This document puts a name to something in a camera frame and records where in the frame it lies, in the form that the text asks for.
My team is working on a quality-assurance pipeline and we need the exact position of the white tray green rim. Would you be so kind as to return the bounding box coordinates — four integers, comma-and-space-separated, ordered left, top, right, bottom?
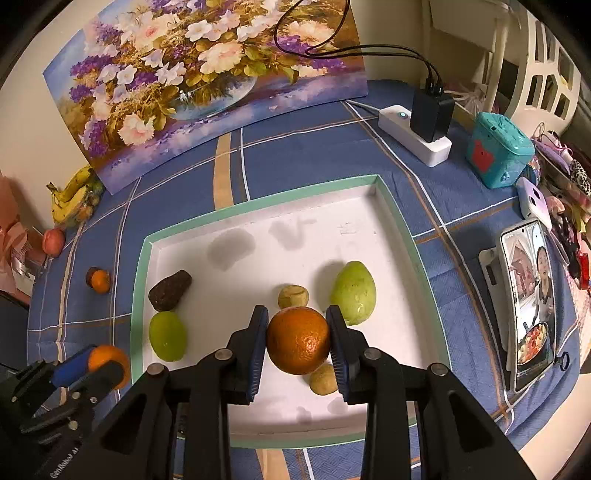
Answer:
129, 174, 452, 450

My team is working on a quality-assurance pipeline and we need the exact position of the small brown kiwi fruit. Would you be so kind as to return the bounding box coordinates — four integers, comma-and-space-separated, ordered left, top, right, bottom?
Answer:
308, 363, 338, 396

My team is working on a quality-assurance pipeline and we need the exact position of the small tan longan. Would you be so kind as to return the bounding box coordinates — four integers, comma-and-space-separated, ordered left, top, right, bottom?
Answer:
277, 285, 310, 309

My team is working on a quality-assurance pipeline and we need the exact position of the small white device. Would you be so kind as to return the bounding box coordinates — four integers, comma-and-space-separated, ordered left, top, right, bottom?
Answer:
515, 177, 552, 231

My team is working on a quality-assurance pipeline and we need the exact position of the black power adapter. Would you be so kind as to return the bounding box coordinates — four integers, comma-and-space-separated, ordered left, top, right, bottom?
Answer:
410, 90, 455, 143

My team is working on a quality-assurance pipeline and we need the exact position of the white phone stand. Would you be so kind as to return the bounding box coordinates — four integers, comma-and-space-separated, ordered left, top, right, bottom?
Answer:
478, 248, 513, 391

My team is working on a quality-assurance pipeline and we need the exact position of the smartphone with video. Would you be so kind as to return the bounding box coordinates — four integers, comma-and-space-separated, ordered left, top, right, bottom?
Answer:
497, 220, 556, 393

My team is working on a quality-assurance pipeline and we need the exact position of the flower painting canvas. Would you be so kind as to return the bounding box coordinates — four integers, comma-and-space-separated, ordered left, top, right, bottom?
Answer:
44, 1, 368, 193

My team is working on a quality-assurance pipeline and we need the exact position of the white lattice chair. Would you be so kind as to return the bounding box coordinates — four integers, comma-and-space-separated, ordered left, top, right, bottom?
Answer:
420, 0, 588, 139

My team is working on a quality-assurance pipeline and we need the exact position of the teal toy box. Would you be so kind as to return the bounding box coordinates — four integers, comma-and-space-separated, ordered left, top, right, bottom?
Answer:
466, 112, 535, 189

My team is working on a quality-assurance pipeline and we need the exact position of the white power strip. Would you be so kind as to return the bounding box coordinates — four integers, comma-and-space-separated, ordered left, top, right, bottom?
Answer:
379, 105, 452, 167

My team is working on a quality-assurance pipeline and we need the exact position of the orange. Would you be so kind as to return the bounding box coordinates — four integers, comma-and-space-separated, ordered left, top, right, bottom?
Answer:
266, 306, 331, 375
87, 344, 132, 391
91, 269, 111, 295

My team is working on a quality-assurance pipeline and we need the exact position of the yellow banana bunch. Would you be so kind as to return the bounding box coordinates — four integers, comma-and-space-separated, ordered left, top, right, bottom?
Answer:
46, 166, 95, 225

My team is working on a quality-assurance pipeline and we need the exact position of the elongated dark brown date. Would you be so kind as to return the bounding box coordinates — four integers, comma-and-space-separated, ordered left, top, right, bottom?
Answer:
148, 270, 192, 312

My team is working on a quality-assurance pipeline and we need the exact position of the blue plaid tablecloth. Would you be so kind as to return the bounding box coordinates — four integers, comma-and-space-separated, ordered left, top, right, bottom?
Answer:
25, 79, 583, 480

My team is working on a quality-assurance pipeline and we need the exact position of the red apple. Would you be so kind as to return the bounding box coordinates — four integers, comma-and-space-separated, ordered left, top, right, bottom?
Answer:
42, 228, 65, 258

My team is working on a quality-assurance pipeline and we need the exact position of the black cable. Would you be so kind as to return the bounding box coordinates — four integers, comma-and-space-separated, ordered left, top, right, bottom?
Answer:
273, 0, 445, 93

